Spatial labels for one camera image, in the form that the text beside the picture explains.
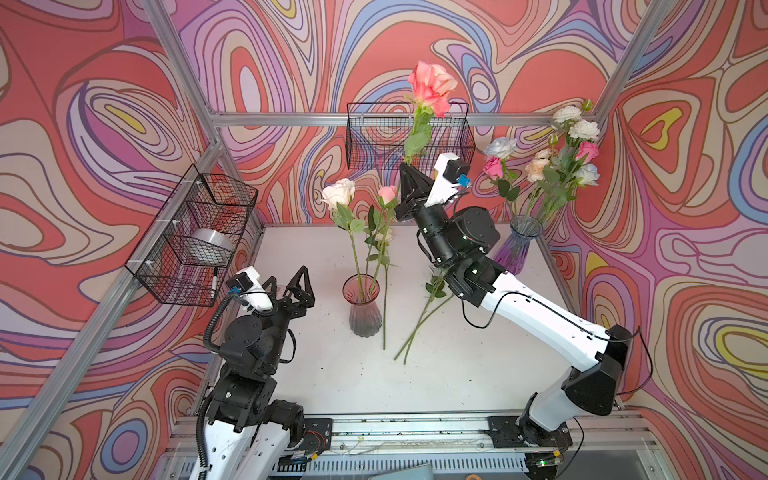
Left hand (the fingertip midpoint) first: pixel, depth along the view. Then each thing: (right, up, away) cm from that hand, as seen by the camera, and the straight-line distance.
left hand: (295, 272), depth 63 cm
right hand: (+22, +20, -6) cm, 30 cm away
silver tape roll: (-24, +8, +10) cm, 27 cm away
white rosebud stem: (+17, +8, +11) cm, 21 cm away
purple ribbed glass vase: (+63, +4, +36) cm, 73 cm away
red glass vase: (+13, -15, +22) cm, 29 cm away
